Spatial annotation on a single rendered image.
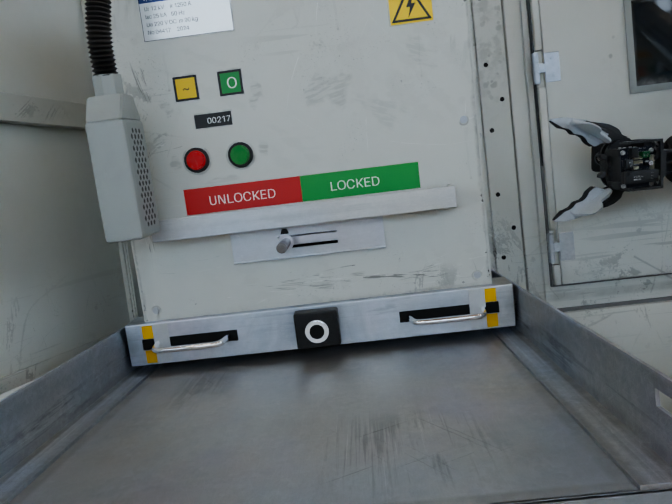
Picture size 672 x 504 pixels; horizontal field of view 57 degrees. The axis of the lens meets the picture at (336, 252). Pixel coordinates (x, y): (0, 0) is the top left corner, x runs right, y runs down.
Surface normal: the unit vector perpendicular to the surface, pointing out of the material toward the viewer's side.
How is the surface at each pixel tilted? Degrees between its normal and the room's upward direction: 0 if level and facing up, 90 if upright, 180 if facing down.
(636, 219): 90
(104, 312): 90
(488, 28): 90
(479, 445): 0
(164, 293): 93
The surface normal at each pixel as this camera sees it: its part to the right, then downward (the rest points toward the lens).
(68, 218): 0.95, -0.08
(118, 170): -0.04, 0.16
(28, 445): 0.99, -0.11
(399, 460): -0.12, -0.99
